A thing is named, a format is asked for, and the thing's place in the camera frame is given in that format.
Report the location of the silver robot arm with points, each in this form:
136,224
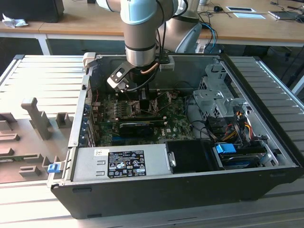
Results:
140,28

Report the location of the CPU socket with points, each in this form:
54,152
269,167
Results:
135,105

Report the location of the black RAM slot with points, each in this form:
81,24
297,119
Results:
140,116
142,120

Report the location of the black graphics card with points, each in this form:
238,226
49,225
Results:
135,129

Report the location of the green motherboard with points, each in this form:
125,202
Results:
175,123

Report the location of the grey metal disk bay cage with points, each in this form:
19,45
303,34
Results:
209,99

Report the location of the wooden desk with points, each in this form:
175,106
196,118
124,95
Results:
83,21

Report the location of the silver power supply unit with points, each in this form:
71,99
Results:
90,164

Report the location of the black computer mouse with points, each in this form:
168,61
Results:
217,8

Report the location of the hard disk in blue carrier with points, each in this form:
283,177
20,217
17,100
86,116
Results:
224,149

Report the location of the black open PC case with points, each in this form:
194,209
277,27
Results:
166,197

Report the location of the blue case latch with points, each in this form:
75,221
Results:
53,168

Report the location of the black box on desk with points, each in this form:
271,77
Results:
31,10

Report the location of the grey brown parts rack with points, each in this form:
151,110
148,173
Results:
23,133

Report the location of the crumpled white paper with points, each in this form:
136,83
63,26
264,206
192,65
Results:
13,22

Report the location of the grey laptop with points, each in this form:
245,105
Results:
285,14

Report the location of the green RAM stick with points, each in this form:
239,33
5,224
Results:
9,158

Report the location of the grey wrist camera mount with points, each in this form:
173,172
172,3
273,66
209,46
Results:
117,77

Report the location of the grey camera box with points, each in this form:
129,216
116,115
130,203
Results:
167,63

